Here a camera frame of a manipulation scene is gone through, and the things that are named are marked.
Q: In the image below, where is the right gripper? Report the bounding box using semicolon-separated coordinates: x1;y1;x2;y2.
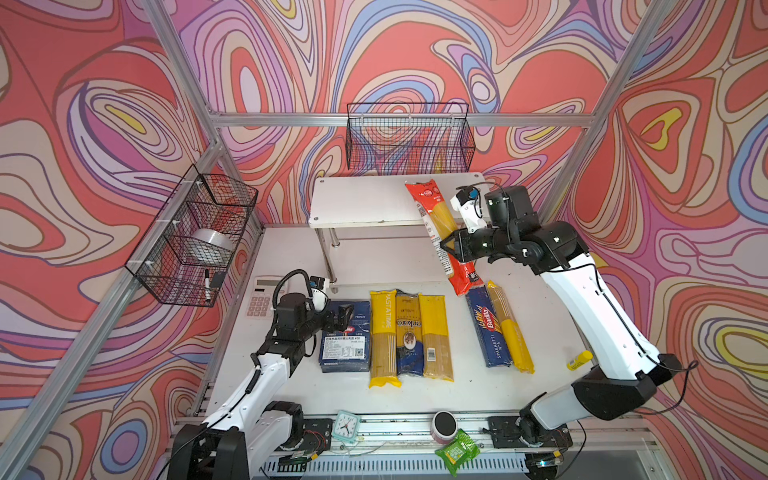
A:
440;222;516;263

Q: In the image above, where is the blue Barilla pasta box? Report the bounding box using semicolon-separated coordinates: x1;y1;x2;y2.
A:
318;300;372;373

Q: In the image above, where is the red spaghetti bag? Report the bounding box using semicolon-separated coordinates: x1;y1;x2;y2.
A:
405;180;482;296

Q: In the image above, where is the blue Barilla spaghetti box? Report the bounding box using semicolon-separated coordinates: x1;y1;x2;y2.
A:
466;286;513;368

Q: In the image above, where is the yellow narrow spaghetti bag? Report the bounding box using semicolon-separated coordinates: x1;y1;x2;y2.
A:
487;281;535;374

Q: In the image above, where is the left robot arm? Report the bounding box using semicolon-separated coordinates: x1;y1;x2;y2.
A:
167;293;354;479

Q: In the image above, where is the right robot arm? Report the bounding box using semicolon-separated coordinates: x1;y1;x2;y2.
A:
441;185;686;445

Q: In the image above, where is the white two-tier shelf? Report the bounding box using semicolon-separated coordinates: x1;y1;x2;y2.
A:
308;173;491;287

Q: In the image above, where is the yellow Pastatime spaghetti bag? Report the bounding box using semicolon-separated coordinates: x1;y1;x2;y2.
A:
369;290;401;388

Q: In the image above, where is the blue yellow Ankara spaghetti bag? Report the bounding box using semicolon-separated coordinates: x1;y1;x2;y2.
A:
395;290;425;377

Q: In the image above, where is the white pink calculator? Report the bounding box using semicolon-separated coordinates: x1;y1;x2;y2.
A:
244;275;280;321

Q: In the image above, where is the yellow clear spaghetti bag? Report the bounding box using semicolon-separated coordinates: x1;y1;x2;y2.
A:
418;294;454;382

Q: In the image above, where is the mint alarm clock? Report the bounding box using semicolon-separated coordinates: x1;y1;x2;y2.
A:
331;410;361;445

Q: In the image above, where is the black marker pen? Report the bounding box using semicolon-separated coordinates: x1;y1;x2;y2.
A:
203;269;212;304

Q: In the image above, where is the silver tape roll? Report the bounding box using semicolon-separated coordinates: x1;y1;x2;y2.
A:
185;228;235;267

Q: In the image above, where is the yellow glue stick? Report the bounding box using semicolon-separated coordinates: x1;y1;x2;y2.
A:
567;350;593;371

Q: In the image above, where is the green snack packet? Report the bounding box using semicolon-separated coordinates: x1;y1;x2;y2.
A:
435;429;480;477

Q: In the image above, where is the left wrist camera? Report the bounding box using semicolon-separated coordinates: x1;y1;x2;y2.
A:
309;276;329;312

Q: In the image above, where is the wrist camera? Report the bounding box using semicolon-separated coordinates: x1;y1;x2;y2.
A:
450;185;487;234
309;276;329;312

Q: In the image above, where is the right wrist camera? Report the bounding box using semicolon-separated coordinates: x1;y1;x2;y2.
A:
450;185;487;234

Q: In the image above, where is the black wire basket back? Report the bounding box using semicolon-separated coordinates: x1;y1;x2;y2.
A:
345;100;476;175

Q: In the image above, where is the black wire basket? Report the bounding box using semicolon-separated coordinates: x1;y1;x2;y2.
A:
125;166;258;308
345;100;476;175

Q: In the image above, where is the black wire basket left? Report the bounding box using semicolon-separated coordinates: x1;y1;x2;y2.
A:
125;166;258;308

